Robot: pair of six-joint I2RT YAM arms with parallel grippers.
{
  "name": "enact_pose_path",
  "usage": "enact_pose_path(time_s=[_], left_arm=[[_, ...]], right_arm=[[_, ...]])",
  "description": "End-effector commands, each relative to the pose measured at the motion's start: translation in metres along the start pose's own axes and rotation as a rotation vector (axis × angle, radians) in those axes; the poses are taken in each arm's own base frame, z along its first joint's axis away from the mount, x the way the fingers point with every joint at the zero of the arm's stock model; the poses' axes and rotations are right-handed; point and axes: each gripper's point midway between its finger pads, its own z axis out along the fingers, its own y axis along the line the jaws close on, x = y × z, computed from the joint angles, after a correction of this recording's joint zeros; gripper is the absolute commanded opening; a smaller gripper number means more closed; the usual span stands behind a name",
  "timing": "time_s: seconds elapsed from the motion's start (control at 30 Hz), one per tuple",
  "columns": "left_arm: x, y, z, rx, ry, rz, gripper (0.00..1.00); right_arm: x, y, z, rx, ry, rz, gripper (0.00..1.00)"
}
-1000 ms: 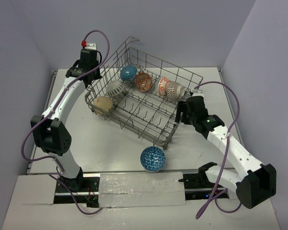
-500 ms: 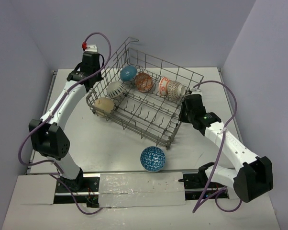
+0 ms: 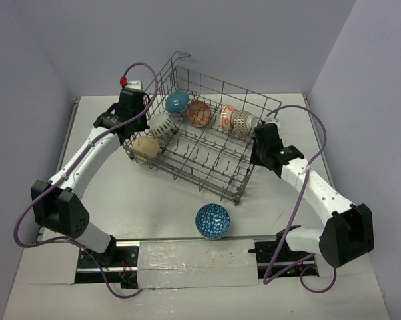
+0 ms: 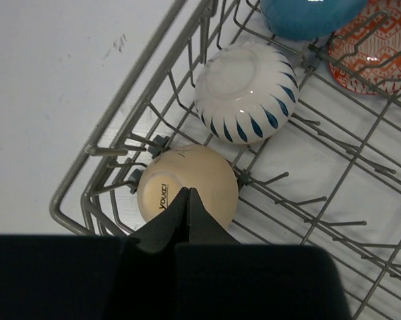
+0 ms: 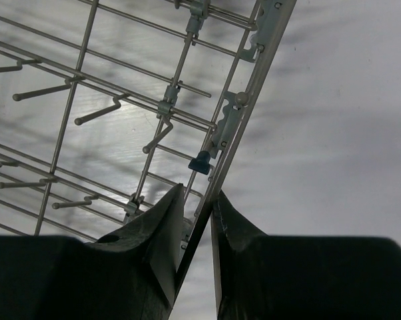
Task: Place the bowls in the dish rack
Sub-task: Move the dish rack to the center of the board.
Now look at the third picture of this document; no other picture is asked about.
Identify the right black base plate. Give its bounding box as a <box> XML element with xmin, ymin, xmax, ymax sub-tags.
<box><xmin>248</xmin><ymin>240</ymin><xmax>319</xmax><ymax>279</ymax></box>

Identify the grey wire dish rack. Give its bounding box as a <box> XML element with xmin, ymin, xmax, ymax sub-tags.
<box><xmin>122</xmin><ymin>50</ymin><xmax>283</xmax><ymax>206</ymax></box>

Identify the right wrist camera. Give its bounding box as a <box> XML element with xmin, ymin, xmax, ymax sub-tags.
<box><xmin>261</xmin><ymin>116</ymin><xmax>281</xmax><ymax>128</ymax></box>

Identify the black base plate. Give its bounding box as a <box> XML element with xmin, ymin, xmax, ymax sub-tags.
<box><xmin>248</xmin><ymin>240</ymin><xmax>319</xmax><ymax>279</ymax></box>
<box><xmin>75</xmin><ymin>241</ymin><xmax>140</xmax><ymax>289</ymax></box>

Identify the yellow bowl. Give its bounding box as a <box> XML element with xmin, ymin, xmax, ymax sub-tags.
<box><xmin>131</xmin><ymin>137</ymin><xmax>160</xmax><ymax>163</ymax></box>

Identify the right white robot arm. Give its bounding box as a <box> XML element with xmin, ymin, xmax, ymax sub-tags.
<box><xmin>251</xmin><ymin>123</ymin><xmax>374</xmax><ymax>268</ymax></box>

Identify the red patterned bowl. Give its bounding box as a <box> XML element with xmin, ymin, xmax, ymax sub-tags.
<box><xmin>187</xmin><ymin>100</ymin><xmax>212</xmax><ymax>128</ymax></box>

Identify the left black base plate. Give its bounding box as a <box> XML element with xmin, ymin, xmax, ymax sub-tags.
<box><xmin>75</xmin><ymin>241</ymin><xmax>140</xmax><ymax>289</ymax></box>

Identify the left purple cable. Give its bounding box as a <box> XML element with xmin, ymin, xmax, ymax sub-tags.
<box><xmin>13</xmin><ymin>61</ymin><xmax>159</xmax><ymax>298</ymax></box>

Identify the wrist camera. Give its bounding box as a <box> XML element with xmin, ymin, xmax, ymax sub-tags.
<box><xmin>261</xmin><ymin>116</ymin><xmax>281</xmax><ymax>128</ymax></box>
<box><xmin>119</xmin><ymin>77</ymin><xmax>143</xmax><ymax>91</ymax></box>

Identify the blue patterned bowl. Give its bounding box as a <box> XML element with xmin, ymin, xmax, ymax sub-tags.
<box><xmin>195</xmin><ymin>203</ymin><xmax>231</xmax><ymax>240</ymax></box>

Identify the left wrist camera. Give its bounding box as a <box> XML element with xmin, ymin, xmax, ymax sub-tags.
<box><xmin>119</xmin><ymin>77</ymin><xmax>143</xmax><ymax>91</ymax></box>

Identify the plain blue bowl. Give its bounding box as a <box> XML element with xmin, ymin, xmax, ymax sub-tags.
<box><xmin>165</xmin><ymin>91</ymin><xmax>189</xmax><ymax>114</ymax></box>

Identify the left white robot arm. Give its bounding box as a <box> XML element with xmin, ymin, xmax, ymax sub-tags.
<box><xmin>13</xmin><ymin>87</ymin><xmax>156</xmax><ymax>266</ymax></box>

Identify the orange floral bowl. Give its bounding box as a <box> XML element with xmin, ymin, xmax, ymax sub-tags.
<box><xmin>220</xmin><ymin>105</ymin><xmax>236</xmax><ymax>132</ymax></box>

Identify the grey patterned bowl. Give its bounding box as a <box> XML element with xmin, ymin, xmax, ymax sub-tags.
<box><xmin>232</xmin><ymin>110</ymin><xmax>258</xmax><ymax>138</ymax></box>

